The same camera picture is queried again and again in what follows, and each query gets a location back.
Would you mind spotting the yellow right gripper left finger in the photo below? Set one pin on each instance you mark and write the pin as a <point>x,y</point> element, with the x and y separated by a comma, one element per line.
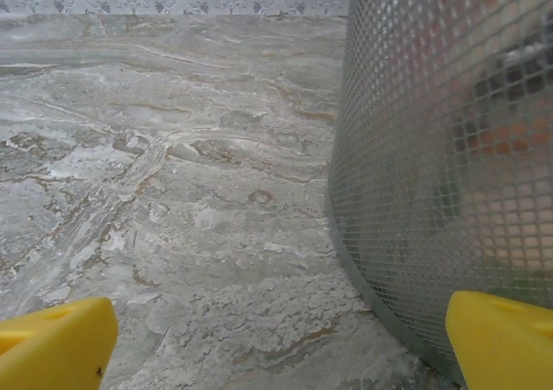
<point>52,351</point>

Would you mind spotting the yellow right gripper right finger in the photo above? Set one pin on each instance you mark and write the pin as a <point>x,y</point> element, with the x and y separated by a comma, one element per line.
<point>505,347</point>

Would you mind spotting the grey mesh bin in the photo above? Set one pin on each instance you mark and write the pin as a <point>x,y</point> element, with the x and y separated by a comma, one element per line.
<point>410,104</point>

